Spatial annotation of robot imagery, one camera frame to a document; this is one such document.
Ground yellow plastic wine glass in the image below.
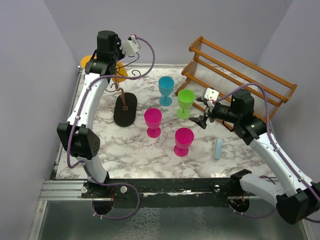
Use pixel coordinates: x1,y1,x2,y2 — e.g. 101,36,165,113
80,55,92,69

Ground blue plastic wine glass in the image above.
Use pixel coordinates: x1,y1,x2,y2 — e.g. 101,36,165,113
158,76,175,107

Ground pink wine glass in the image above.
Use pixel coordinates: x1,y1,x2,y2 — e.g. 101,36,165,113
173,127,195,157
144,108,162,138

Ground wooden dish rack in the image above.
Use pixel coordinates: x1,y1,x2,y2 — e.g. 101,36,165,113
176,36,297,120

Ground pink wine glass left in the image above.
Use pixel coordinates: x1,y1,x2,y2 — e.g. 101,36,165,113
144,108,162,138

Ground purple cable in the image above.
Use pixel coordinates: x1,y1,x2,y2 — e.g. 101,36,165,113
213,83,320,224
66,36,156,221

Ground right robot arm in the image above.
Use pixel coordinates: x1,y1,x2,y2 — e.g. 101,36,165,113
190,88,320,225

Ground metal wine glass rack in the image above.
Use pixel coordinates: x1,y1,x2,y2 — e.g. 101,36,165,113
104,51,142,128

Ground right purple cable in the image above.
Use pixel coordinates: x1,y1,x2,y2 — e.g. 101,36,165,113
213,83,320,224

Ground orange plastic wine glass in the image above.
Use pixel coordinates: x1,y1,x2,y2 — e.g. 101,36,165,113
112,61,128,83

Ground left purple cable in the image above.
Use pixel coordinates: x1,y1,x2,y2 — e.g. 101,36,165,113
66,36,156,221

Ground pink wine glass front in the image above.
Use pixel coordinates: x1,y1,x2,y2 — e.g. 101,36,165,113
173,127,195,157

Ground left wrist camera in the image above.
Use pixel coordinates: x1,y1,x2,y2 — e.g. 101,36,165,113
120,35,141,56

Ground light blue flat stick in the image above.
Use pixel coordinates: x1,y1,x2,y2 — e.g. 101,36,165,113
214,139,223,160

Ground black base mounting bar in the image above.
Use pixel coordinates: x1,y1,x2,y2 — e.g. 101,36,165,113
81,178,251,209

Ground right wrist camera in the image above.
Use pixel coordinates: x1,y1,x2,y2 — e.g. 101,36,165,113
201,88,220,107

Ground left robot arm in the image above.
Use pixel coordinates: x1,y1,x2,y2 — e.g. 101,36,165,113
57,30,124,198

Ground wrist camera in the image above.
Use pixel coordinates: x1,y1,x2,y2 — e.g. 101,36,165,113
201,88,220,107
120,35,141,56

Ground green plastic wine glass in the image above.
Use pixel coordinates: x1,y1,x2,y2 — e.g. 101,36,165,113
176,89,196,119

